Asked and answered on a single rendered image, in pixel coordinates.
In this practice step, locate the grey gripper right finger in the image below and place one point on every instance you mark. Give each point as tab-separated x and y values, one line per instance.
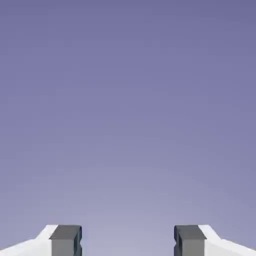
193	243

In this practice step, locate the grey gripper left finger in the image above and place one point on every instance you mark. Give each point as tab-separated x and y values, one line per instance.
62	243

